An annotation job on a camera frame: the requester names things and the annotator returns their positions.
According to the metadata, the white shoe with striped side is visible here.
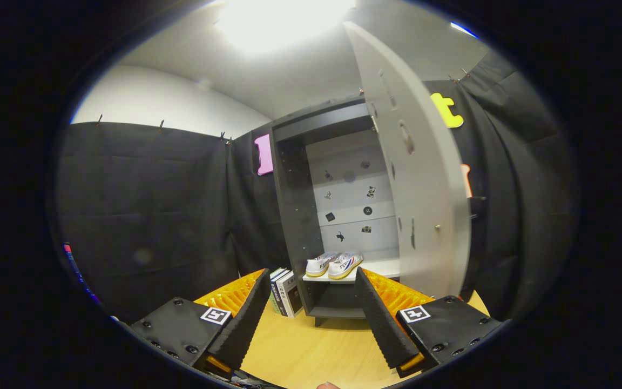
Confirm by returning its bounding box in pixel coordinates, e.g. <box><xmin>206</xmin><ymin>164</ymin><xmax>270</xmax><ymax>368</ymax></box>
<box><xmin>306</xmin><ymin>252</ymin><xmax>340</xmax><ymax>278</ymax></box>
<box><xmin>328</xmin><ymin>252</ymin><xmax>364</xmax><ymax>280</ymax></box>

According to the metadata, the large ceiling light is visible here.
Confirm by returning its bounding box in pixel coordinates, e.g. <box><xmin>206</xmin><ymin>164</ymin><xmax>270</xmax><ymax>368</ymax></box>
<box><xmin>214</xmin><ymin>0</ymin><xmax>357</xmax><ymax>55</ymax></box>

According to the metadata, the dark grey shoe cabinet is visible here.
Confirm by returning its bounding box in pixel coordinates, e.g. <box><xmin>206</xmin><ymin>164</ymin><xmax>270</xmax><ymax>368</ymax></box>
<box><xmin>268</xmin><ymin>97</ymin><xmax>403</xmax><ymax>327</ymax></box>

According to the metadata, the narrow ceiling light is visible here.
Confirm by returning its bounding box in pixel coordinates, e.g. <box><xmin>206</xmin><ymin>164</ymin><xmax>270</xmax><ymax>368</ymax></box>
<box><xmin>450</xmin><ymin>22</ymin><xmax>479</xmax><ymax>39</ymax></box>

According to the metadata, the black backdrop cloth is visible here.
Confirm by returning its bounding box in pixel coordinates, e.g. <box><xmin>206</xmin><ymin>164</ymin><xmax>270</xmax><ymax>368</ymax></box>
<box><xmin>55</xmin><ymin>51</ymin><xmax>579</xmax><ymax>325</ymax></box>

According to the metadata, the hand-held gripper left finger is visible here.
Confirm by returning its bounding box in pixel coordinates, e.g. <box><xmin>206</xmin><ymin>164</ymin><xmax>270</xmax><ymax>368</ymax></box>
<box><xmin>127</xmin><ymin>269</ymin><xmax>271</xmax><ymax>379</ymax></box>

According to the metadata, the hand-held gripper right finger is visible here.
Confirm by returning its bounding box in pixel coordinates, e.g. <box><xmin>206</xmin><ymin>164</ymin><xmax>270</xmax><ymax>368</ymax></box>
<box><xmin>355</xmin><ymin>267</ymin><xmax>503</xmax><ymax>379</ymax></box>

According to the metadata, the blue book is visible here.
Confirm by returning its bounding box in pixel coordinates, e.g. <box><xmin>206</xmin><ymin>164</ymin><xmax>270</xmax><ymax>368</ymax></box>
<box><xmin>269</xmin><ymin>269</ymin><xmax>290</xmax><ymax>317</ymax></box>

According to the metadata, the white book with portrait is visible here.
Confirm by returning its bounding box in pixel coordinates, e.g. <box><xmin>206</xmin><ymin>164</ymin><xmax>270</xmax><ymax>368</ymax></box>
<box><xmin>279</xmin><ymin>270</ymin><xmax>303</xmax><ymax>318</ymax></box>

